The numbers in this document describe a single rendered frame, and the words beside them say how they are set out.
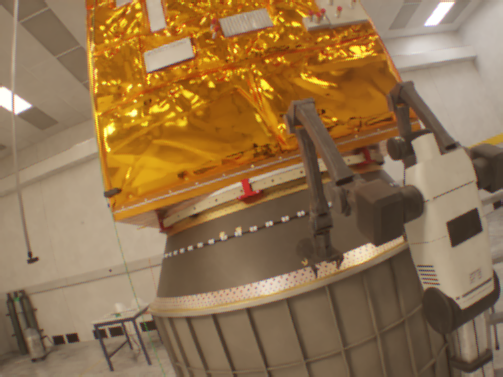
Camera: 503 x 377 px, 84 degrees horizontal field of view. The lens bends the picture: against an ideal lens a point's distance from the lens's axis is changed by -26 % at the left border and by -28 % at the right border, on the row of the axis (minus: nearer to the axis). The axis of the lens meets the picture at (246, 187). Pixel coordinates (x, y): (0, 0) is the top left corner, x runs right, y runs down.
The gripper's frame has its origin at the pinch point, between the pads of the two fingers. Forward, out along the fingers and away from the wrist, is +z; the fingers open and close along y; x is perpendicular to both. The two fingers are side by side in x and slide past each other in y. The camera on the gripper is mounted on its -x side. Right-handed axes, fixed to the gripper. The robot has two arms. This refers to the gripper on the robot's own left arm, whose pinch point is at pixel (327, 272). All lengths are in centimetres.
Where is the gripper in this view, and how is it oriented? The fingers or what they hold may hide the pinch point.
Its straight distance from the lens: 148.9
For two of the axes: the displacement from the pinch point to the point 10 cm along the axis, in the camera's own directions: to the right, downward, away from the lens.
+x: 2.0, 3.2, -9.3
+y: -9.6, 2.7, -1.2
